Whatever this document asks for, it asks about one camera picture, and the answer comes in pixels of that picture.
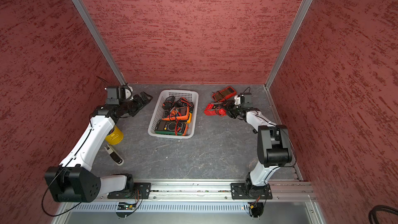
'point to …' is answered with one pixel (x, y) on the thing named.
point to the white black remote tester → (117, 158)
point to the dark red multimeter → (222, 95)
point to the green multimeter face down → (183, 102)
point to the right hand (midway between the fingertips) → (220, 108)
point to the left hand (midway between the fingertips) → (147, 104)
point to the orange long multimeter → (178, 113)
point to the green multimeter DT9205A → (170, 127)
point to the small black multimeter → (169, 103)
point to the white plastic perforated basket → (156, 111)
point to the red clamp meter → (212, 110)
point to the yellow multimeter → (190, 117)
